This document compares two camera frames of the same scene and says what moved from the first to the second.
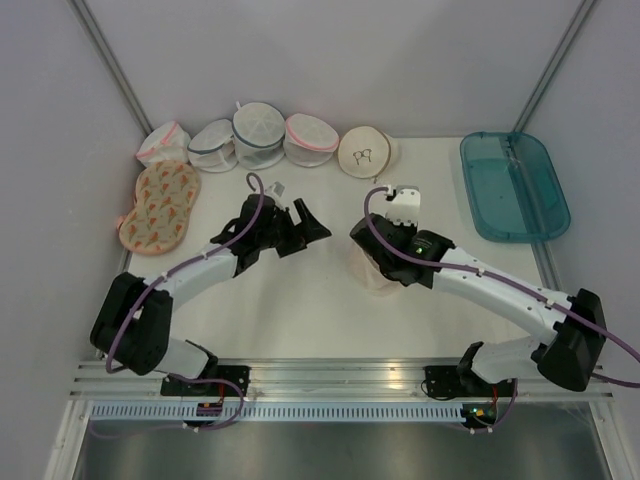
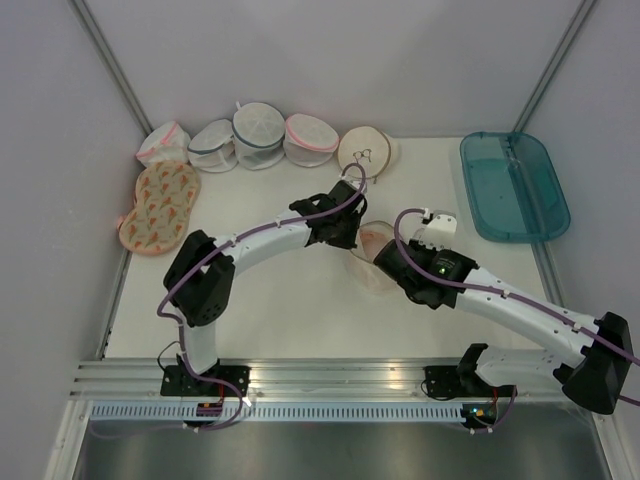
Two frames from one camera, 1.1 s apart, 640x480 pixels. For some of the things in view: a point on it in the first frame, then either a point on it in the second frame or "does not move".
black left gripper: x=306 y=232 -> x=348 y=242
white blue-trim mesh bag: x=211 y=148 does not move
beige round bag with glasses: x=367 y=152 does not move
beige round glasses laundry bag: x=369 y=274 does not move
